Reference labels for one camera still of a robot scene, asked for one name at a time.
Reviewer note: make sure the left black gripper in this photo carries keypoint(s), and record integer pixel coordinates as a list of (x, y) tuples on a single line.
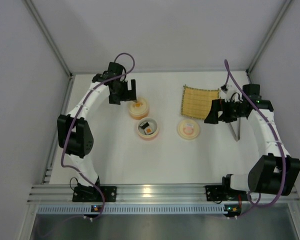
[(126, 92)]

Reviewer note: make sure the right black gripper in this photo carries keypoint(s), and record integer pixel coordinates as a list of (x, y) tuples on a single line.
[(221, 110)]

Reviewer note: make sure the lid with orange knob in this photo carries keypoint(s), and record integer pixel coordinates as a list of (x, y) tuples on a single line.
[(139, 107)]

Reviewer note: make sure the orange bowl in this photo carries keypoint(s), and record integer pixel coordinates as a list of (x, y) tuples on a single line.
[(138, 115)]

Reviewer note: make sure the metal tongs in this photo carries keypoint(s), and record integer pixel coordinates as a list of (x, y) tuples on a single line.
[(235, 129)]

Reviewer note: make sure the sushi roll dark centre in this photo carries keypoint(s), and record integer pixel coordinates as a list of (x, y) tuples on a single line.
[(144, 125)]

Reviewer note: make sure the sushi roll orange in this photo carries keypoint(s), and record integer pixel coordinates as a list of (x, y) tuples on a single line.
[(148, 131)]

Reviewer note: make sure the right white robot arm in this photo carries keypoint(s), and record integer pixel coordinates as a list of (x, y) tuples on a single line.
[(276, 171)]

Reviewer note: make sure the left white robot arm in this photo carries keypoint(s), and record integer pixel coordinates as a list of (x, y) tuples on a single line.
[(74, 133)]

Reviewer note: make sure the bamboo sushi mat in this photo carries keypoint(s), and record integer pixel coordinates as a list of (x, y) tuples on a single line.
[(196, 103)]

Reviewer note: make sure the lid with pink knob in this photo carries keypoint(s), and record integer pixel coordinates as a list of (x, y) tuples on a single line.
[(188, 129)]

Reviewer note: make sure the pink bowl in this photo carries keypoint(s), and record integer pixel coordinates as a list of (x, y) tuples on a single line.
[(153, 124)]

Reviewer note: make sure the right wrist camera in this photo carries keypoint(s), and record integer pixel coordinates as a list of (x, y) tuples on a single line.
[(229, 91)]

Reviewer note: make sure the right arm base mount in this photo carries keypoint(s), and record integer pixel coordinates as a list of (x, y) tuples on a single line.
[(223, 192)]

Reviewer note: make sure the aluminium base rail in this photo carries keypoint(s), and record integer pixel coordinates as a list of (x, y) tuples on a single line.
[(126, 194)]

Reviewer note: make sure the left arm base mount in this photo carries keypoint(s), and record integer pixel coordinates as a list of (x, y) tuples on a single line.
[(107, 193)]

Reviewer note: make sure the left aluminium frame post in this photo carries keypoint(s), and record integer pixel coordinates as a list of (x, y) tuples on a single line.
[(30, 6)]

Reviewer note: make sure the aluminium frame post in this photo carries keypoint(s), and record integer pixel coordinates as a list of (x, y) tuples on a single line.
[(30, 6), (278, 17)]

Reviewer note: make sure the right aluminium frame post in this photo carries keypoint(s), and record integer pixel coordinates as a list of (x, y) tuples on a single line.
[(278, 17)]

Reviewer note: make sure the slotted cable duct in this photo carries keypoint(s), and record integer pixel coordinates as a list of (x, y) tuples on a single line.
[(139, 209)]

